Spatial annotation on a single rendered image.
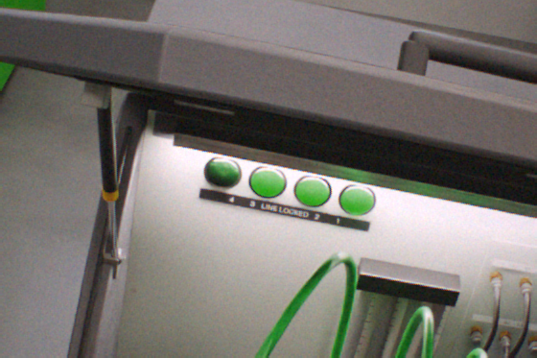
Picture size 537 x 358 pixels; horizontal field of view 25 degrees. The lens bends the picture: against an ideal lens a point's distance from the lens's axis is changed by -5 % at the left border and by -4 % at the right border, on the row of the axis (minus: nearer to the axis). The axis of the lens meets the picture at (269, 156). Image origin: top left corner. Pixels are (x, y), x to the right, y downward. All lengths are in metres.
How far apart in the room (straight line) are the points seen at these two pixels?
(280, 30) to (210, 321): 0.43
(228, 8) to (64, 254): 2.02
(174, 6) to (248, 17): 0.11
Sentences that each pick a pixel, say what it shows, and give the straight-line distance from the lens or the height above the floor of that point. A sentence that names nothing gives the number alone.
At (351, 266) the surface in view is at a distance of 1.54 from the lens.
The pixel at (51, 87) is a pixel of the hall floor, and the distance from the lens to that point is 4.55.
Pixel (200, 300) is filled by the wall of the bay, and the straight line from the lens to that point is 1.78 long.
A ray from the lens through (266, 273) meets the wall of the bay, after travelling 1.74.
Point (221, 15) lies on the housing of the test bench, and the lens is 1.78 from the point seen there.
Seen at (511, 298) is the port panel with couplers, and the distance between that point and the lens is 1.76.
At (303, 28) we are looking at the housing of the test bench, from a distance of 1.79.
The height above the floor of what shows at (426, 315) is 1.37.
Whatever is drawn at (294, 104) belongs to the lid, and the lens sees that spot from 0.68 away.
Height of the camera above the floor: 2.27
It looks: 32 degrees down
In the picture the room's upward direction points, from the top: 12 degrees clockwise
